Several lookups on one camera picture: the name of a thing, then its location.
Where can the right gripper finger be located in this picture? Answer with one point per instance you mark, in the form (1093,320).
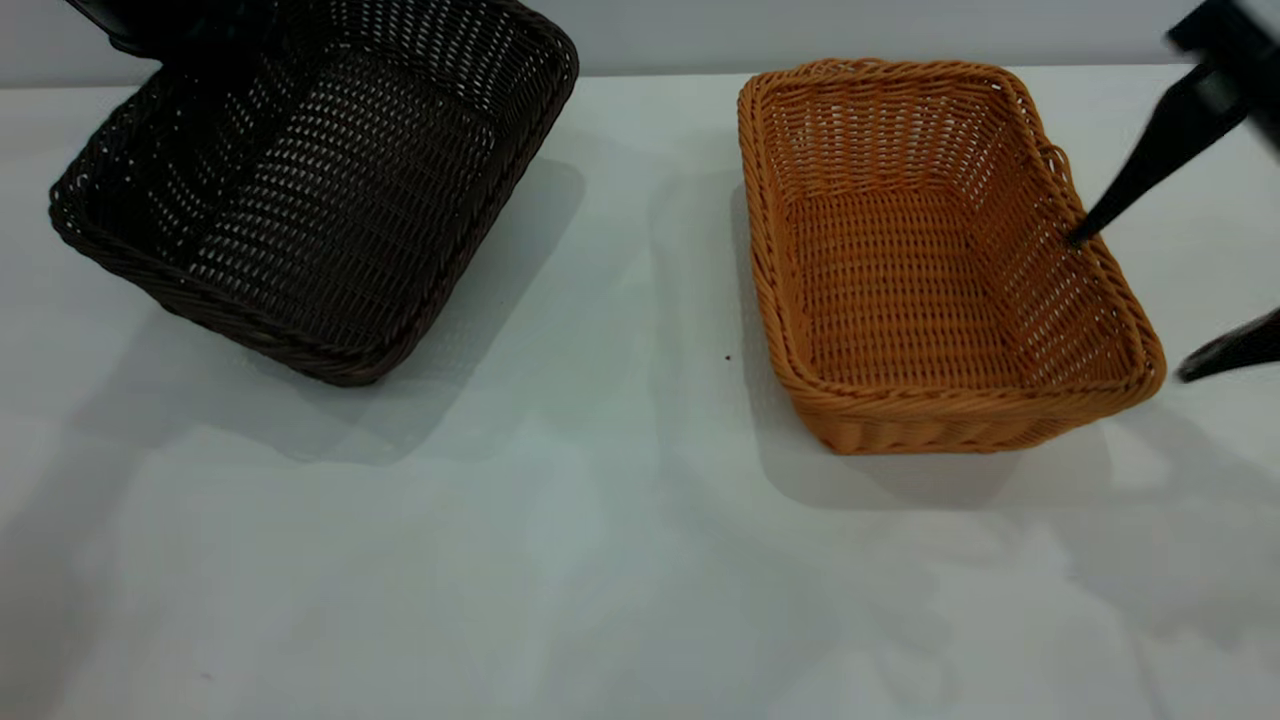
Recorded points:
(1240,350)

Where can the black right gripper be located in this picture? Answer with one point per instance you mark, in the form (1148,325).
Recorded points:
(1250,50)

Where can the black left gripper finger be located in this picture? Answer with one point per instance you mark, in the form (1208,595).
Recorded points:
(125,25)

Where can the black wicker basket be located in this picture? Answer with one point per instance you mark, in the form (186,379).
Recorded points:
(330,230)

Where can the orange wicker basket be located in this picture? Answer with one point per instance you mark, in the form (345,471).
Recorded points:
(900,300)

